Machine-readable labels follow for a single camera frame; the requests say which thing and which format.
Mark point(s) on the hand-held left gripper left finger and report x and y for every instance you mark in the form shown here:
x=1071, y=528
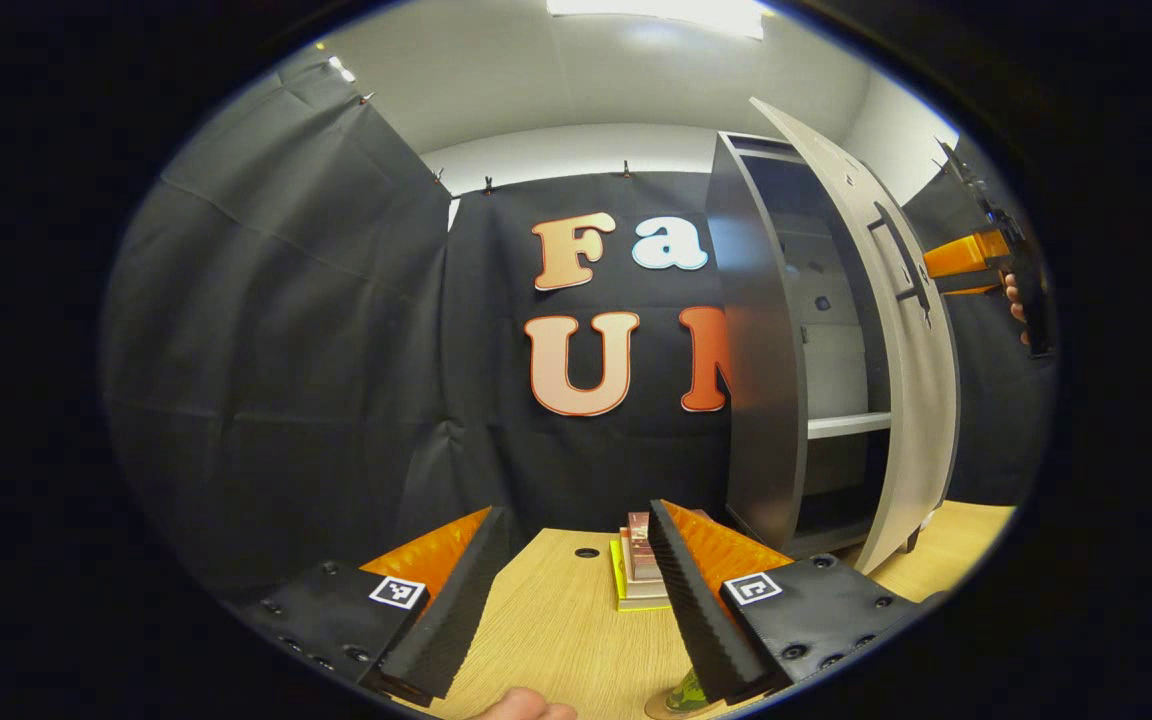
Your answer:
x=461, y=610

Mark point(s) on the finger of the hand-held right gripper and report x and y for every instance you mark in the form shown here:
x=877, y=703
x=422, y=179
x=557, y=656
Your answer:
x=966, y=255

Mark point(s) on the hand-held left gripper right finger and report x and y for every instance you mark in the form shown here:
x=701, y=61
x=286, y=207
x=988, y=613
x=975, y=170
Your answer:
x=696, y=615

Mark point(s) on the green label plastic bottle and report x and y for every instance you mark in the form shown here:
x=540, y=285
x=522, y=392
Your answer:
x=686, y=695

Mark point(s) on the round brown coaster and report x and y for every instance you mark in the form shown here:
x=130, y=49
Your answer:
x=658, y=710

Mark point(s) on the grey cabinet door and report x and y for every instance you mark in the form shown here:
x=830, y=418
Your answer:
x=926, y=400

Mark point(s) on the dark grey cabinet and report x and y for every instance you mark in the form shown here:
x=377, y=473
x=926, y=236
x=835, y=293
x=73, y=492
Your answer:
x=756, y=350

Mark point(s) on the black backdrop cloth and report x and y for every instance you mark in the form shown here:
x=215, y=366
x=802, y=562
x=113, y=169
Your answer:
x=286, y=350

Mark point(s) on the large ceiling light panel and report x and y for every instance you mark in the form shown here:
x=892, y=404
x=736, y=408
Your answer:
x=656, y=15

